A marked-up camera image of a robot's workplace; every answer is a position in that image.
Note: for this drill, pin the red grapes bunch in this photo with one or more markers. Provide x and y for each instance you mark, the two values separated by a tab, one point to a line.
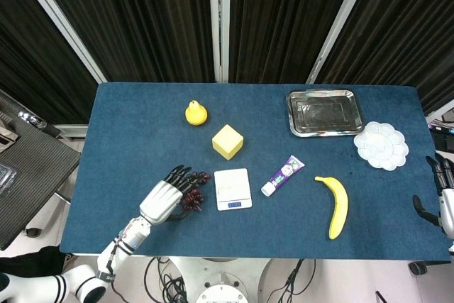
196	193

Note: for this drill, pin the black caster wheel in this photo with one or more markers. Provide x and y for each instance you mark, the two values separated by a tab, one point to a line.
418	267

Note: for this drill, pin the blue table cloth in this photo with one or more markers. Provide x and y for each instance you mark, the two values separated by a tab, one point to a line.
248	132

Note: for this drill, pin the yellow pear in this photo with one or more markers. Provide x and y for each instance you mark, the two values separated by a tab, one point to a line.
196	113

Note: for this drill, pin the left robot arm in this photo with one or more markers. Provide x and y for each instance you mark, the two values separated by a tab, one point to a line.
88	267

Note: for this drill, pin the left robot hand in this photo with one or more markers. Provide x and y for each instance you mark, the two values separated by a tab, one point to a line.
166	198

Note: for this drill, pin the white digital kitchen scale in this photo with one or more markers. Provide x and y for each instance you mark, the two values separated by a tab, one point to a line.
232	188

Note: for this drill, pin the yellow banana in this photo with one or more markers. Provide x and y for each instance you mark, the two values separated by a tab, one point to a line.
337	207

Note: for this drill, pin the white flower-shaped palette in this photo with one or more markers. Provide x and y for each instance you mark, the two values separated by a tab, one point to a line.
381	145

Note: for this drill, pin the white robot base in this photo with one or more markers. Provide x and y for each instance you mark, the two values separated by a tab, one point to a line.
221	281

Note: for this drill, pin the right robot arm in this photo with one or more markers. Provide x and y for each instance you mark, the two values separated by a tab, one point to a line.
452	249

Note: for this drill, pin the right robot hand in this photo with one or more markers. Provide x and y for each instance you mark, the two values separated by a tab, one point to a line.
445	196

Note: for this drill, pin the purple toothpaste tube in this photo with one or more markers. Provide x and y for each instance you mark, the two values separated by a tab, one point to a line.
282	175

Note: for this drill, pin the yellow cube block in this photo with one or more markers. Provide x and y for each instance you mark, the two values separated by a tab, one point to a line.
227	141

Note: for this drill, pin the black side table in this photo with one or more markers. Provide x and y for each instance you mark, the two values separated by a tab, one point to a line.
28	171

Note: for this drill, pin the silver metal tray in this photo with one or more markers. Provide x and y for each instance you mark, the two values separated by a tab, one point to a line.
324	113

